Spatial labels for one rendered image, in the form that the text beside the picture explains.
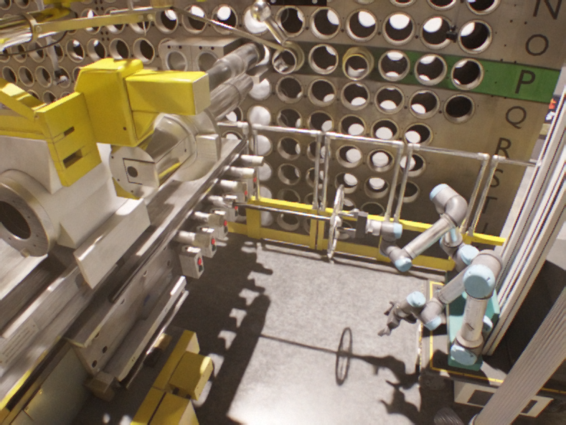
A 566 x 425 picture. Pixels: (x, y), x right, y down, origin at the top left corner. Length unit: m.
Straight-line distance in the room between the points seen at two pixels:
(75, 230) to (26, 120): 0.41
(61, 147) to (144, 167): 0.26
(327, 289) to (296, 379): 0.76
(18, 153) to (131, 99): 0.42
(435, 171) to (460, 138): 0.37
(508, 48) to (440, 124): 0.77
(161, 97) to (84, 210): 0.55
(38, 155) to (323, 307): 2.02
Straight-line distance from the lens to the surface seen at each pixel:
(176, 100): 1.13
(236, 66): 2.79
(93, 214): 1.50
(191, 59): 3.28
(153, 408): 1.71
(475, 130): 3.46
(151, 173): 1.31
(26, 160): 1.38
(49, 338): 1.53
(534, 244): 1.85
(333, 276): 2.92
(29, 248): 1.51
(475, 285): 1.59
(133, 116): 1.24
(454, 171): 3.60
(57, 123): 1.24
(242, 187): 2.24
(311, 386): 2.35
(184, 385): 1.72
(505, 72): 3.35
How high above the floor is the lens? 2.05
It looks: 35 degrees down
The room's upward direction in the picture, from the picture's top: straight up
